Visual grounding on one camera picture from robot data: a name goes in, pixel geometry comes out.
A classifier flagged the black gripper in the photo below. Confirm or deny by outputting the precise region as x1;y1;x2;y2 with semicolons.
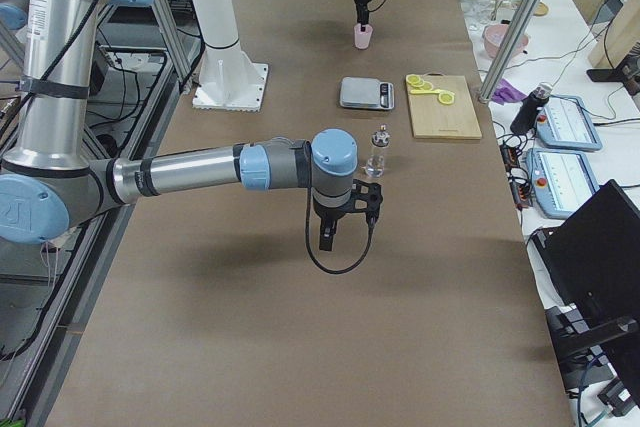
314;205;346;251
354;0;372;31

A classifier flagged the pink plastic cup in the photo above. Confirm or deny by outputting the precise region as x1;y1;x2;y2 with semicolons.
354;23;373;50

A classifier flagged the glass sauce dispenser bottle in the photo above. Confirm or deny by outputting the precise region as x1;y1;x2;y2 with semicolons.
364;124;391;178

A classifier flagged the digital kitchen scale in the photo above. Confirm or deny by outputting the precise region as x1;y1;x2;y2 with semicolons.
339;77;395;111

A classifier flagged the yellow plastic knife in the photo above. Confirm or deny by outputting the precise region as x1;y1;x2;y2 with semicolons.
409;89;454;96

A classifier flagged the lemon slice front single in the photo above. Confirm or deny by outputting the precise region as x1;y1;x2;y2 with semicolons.
437;91;455;105

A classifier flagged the bamboo cutting board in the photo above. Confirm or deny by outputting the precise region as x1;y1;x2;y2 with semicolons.
405;74;482;140

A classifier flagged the pink bowl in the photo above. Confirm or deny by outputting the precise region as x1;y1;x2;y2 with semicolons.
482;24;530;59

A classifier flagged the purple cloth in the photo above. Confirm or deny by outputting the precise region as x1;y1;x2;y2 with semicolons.
491;78;527;105

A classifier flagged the black water bottle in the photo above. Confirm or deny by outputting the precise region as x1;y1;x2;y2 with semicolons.
510;82;552;135

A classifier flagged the far teach pendant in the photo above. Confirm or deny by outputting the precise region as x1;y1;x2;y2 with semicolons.
535;95;602;152

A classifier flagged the teach pendant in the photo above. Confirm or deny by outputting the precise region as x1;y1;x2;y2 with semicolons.
535;95;602;152
525;148;599;220

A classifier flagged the near teach pendant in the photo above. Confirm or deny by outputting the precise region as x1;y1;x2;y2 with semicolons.
525;148;599;220

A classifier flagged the black monitor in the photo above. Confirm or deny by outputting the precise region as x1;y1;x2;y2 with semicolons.
533;180;639;402

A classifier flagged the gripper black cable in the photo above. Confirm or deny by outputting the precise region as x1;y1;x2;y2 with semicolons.
303;136;376;275

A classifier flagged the gripper camera mount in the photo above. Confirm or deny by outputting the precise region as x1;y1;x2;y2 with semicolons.
340;179;383;228

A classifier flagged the white metal mount base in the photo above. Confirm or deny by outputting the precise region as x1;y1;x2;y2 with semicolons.
192;0;269;112

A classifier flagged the aluminium frame post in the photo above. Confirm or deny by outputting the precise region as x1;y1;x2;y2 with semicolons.
478;0;540;104

